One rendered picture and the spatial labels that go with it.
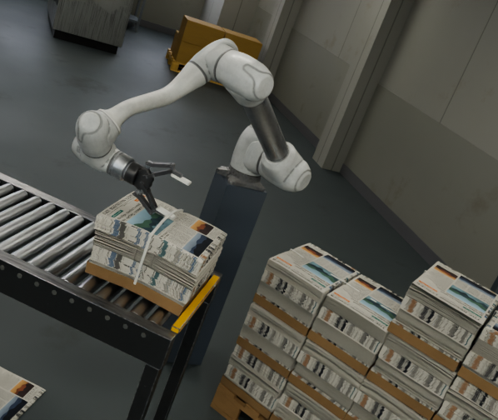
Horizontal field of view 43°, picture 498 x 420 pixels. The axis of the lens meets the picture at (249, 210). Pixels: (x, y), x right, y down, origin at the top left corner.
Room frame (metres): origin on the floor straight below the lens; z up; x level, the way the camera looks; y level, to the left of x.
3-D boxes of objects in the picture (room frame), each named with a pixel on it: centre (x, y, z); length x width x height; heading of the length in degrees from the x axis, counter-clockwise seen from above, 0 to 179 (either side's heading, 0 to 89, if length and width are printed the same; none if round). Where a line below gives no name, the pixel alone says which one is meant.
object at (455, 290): (2.30, -0.87, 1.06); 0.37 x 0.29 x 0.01; 154
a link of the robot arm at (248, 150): (2.79, 0.07, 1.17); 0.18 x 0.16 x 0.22; 56
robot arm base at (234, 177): (2.79, 0.10, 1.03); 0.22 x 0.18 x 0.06; 115
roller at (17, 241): (2.06, 0.71, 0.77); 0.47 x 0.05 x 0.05; 172
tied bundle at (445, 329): (2.32, -0.87, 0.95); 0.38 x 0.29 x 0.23; 154
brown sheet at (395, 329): (2.32, -0.87, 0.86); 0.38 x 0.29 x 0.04; 154
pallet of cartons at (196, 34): (9.74, 1.35, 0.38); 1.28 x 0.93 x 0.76; 115
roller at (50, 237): (2.05, 0.65, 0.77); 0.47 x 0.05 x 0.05; 172
